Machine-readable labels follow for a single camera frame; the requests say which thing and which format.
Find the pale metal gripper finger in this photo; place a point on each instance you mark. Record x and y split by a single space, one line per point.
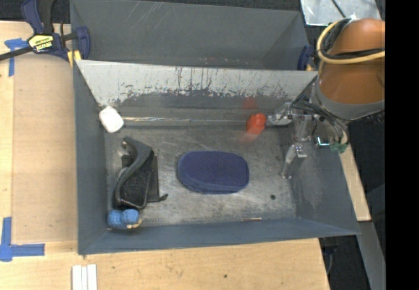
281 115
294 159

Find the small orange bottle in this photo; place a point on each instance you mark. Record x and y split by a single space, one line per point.
256 123

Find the dark blue oval sponge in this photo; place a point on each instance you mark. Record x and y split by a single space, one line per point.
213 171

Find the grey metal bin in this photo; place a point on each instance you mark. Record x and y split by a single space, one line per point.
216 207

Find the white rounded box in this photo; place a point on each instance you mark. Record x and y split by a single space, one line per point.
111 119

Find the blue toy animal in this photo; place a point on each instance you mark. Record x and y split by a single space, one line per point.
122 219

